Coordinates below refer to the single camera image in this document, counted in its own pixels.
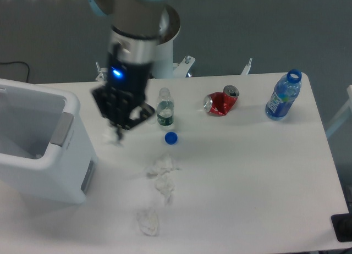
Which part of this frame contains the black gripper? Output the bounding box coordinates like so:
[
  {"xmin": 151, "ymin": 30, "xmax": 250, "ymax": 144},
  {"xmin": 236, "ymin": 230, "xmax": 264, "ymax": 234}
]
[{"xmin": 92, "ymin": 44, "xmax": 155, "ymax": 143}]

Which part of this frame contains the small white paper ball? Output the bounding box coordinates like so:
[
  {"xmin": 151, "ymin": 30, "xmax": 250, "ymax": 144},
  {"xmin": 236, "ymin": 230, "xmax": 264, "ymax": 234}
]
[{"xmin": 103, "ymin": 128, "xmax": 121, "ymax": 146}]

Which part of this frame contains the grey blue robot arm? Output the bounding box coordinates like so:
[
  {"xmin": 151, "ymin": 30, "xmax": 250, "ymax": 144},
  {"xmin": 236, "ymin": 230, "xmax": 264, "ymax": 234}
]
[{"xmin": 88, "ymin": 0, "xmax": 167, "ymax": 142}]

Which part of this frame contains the upper crumpled white paper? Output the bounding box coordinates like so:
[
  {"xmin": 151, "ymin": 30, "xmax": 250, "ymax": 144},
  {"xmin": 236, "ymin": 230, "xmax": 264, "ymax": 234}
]
[{"xmin": 144, "ymin": 153, "xmax": 181, "ymax": 176}]

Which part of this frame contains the crumpled white paper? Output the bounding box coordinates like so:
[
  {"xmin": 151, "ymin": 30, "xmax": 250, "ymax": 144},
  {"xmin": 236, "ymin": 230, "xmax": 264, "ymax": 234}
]
[
  {"xmin": 144, "ymin": 153, "xmax": 181, "ymax": 176},
  {"xmin": 155, "ymin": 174, "xmax": 175, "ymax": 204},
  {"xmin": 136, "ymin": 207, "xmax": 160, "ymax": 236}
]

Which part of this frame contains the middle crumpled white paper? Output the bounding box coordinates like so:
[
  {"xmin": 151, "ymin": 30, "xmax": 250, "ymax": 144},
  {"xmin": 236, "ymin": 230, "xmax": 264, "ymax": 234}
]
[{"xmin": 155, "ymin": 174, "xmax": 175, "ymax": 204}]

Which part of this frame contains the white trash bin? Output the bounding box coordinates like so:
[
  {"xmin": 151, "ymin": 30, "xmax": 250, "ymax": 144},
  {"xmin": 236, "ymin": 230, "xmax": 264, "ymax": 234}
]
[{"xmin": 1, "ymin": 79, "xmax": 97, "ymax": 204}]

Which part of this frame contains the lower crumpled white paper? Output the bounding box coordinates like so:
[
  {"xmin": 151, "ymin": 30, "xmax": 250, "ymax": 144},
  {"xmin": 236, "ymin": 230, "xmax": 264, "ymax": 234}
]
[{"xmin": 136, "ymin": 207, "xmax": 160, "ymax": 236}]

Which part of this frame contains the white bottle cap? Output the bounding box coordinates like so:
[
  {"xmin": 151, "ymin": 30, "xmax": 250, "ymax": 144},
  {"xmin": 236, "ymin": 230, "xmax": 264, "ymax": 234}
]
[{"xmin": 147, "ymin": 117, "xmax": 156, "ymax": 125}]

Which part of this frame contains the clear green-label plastic bottle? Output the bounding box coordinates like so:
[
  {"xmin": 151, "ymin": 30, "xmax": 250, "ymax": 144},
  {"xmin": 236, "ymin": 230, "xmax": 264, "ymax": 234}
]
[{"xmin": 156, "ymin": 87, "xmax": 174, "ymax": 126}]

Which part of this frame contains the blue bottle cap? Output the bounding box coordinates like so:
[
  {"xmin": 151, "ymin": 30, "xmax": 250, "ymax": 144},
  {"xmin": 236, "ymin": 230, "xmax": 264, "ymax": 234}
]
[{"xmin": 164, "ymin": 131, "xmax": 178, "ymax": 145}]

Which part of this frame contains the crushed red soda can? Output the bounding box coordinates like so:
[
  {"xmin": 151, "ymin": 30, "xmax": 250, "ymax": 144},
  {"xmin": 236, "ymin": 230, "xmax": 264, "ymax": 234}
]
[{"xmin": 203, "ymin": 85, "xmax": 240, "ymax": 116}]

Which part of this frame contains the blue plastic bottle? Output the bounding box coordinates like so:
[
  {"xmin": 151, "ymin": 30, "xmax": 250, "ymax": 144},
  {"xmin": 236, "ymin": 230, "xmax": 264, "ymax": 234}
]
[{"xmin": 265, "ymin": 69, "xmax": 302, "ymax": 120}]

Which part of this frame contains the black device at edge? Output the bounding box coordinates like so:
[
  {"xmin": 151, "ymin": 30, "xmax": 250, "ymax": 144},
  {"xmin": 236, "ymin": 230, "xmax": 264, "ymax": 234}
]
[{"xmin": 331, "ymin": 213, "xmax": 351, "ymax": 242}]

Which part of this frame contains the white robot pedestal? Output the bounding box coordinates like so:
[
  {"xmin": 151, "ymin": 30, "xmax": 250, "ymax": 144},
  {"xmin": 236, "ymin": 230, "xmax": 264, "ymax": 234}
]
[{"xmin": 95, "ymin": 4, "xmax": 254, "ymax": 81}]

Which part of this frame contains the black cable on floor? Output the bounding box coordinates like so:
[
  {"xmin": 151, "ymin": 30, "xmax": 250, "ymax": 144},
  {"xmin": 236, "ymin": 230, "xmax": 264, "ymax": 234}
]
[{"xmin": 0, "ymin": 61, "xmax": 30, "ymax": 81}]

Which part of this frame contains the white frame at right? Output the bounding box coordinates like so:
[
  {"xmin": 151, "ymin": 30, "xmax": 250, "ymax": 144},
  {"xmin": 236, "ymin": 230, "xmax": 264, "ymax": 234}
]
[{"xmin": 325, "ymin": 85, "xmax": 351, "ymax": 139}]

